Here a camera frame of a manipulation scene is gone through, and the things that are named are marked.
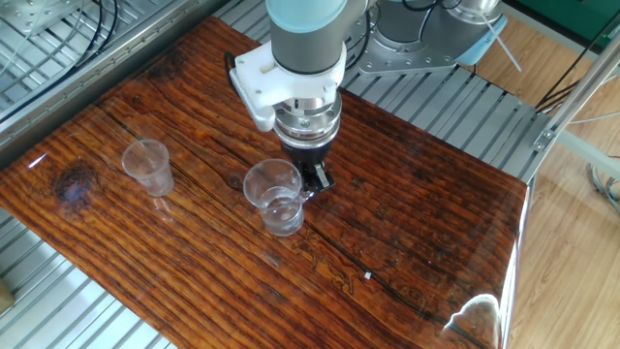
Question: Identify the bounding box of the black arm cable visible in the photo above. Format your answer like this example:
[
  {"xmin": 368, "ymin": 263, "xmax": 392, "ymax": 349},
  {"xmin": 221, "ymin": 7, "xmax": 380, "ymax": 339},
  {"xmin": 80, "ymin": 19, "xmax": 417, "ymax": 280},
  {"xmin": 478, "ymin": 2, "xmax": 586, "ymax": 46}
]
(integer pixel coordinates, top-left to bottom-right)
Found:
[{"xmin": 401, "ymin": 0, "xmax": 464, "ymax": 33}]

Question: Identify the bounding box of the black floor cable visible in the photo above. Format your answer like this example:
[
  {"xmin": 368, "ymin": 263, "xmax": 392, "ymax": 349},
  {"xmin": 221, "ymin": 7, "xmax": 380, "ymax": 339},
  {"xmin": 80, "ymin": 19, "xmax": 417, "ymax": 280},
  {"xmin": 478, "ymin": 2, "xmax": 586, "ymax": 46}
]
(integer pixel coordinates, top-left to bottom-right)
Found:
[{"xmin": 535, "ymin": 9, "xmax": 620, "ymax": 115}]

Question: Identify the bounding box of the clear plain plastic cup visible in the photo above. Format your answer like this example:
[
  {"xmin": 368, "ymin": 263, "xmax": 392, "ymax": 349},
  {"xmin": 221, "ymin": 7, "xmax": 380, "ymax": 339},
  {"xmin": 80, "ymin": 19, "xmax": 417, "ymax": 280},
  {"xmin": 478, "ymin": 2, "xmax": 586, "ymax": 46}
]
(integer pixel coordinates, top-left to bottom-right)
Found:
[{"xmin": 120, "ymin": 139, "xmax": 175, "ymax": 198}]

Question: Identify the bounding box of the perforated silver plate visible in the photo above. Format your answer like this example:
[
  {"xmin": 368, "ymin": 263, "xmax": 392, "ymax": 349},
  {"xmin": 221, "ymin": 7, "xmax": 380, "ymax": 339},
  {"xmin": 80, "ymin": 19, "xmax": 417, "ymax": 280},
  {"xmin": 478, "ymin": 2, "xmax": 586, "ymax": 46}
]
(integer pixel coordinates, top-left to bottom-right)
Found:
[{"xmin": 0, "ymin": 0, "xmax": 86, "ymax": 38}]

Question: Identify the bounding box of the white cable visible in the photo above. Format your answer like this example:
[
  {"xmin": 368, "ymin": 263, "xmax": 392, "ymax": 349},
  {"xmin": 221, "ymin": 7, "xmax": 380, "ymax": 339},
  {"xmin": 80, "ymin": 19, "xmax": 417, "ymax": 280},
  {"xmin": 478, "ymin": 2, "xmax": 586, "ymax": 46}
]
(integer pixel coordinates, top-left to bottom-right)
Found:
[{"xmin": 566, "ymin": 111, "xmax": 620, "ymax": 125}]

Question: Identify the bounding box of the thin black cable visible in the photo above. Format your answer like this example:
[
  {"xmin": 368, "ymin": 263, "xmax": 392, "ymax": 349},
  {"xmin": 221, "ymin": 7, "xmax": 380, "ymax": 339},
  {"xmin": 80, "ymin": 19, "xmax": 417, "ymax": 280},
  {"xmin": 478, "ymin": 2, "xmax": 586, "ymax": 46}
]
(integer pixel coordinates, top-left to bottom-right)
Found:
[
  {"xmin": 0, "ymin": 0, "xmax": 120, "ymax": 125},
  {"xmin": 0, "ymin": 0, "xmax": 106, "ymax": 125}
]

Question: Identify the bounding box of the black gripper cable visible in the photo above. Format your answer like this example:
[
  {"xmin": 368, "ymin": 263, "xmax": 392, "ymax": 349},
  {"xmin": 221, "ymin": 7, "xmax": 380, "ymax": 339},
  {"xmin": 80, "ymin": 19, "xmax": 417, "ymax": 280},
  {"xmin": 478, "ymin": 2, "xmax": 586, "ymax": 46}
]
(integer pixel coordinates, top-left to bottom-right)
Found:
[{"xmin": 223, "ymin": 50, "xmax": 238, "ymax": 98}]

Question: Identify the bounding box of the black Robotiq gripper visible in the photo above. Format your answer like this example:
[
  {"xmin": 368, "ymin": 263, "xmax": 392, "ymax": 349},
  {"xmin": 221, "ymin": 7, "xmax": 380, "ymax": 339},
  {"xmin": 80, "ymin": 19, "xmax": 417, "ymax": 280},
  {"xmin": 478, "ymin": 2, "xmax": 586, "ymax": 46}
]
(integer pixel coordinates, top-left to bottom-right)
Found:
[{"xmin": 280, "ymin": 137, "xmax": 337, "ymax": 194}]

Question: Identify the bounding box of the white zip tie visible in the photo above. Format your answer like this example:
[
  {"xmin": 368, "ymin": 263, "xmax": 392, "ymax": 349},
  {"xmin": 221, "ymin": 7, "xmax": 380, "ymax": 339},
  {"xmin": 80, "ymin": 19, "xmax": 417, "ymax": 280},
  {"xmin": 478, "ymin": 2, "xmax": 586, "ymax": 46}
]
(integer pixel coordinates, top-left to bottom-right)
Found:
[{"xmin": 479, "ymin": 12, "xmax": 523, "ymax": 73}]

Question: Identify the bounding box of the grey frame crossbar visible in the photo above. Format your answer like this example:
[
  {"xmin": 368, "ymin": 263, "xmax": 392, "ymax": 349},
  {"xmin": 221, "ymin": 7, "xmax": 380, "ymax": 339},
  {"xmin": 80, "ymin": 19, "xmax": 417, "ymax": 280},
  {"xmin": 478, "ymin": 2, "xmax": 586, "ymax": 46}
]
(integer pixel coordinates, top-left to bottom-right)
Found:
[{"xmin": 556, "ymin": 130, "xmax": 620, "ymax": 180}]

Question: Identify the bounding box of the clear plastic cup with handle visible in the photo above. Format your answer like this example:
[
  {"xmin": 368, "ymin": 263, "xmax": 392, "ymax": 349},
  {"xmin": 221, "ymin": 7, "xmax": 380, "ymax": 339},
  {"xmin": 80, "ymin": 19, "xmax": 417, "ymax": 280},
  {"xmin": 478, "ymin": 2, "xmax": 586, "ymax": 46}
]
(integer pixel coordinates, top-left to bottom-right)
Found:
[{"xmin": 242, "ymin": 158, "xmax": 316, "ymax": 238}]

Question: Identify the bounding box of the aluminium table rail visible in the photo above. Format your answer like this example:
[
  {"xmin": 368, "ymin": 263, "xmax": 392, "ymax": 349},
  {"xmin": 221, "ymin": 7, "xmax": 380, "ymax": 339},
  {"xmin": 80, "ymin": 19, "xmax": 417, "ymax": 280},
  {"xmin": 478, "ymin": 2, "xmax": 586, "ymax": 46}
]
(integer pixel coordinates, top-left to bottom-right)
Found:
[{"xmin": 0, "ymin": 0, "xmax": 229, "ymax": 169}]

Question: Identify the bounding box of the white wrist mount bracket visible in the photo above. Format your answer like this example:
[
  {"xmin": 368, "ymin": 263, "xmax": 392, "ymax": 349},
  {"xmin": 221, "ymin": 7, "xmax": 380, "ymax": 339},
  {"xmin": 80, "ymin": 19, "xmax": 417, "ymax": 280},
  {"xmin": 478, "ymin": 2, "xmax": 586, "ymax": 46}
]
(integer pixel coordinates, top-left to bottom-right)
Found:
[{"xmin": 228, "ymin": 41, "xmax": 348, "ymax": 133}]

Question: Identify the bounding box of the aluminium frame post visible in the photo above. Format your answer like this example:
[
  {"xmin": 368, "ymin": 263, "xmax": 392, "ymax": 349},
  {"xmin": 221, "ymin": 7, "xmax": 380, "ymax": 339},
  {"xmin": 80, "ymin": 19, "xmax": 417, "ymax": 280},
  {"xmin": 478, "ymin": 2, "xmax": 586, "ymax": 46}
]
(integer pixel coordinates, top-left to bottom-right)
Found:
[{"xmin": 532, "ymin": 36, "xmax": 620, "ymax": 154}]

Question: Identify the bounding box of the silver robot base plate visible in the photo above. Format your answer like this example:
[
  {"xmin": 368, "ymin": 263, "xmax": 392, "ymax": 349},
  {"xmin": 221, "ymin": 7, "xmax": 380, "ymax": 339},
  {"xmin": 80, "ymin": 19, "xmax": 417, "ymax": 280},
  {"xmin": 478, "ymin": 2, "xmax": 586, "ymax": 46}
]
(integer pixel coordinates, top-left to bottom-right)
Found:
[{"xmin": 346, "ymin": 18, "xmax": 459, "ymax": 78}]

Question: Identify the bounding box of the glossy wood grain board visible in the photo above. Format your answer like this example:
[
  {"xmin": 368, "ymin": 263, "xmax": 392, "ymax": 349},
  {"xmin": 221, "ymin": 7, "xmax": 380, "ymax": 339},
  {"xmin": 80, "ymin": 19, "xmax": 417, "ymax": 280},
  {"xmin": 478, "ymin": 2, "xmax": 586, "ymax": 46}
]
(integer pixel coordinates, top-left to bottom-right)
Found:
[{"xmin": 0, "ymin": 16, "xmax": 529, "ymax": 349}]

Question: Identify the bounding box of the coloured cable bundle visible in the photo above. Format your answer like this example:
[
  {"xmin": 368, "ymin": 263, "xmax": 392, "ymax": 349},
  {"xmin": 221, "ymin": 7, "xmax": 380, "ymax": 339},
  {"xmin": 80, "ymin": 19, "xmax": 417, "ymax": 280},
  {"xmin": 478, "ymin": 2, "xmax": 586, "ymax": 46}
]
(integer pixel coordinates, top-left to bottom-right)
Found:
[{"xmin": 588, "ymin": 154, "xmax": 620, "ymax": 214}]

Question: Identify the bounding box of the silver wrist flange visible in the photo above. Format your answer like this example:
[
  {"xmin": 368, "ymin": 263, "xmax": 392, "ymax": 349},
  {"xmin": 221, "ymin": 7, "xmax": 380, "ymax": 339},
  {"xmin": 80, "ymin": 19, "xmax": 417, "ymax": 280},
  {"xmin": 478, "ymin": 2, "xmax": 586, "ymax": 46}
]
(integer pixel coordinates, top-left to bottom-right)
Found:
[{"xmin": 273, "ymin": 94, "xmax": 343, "ymax": 149}]

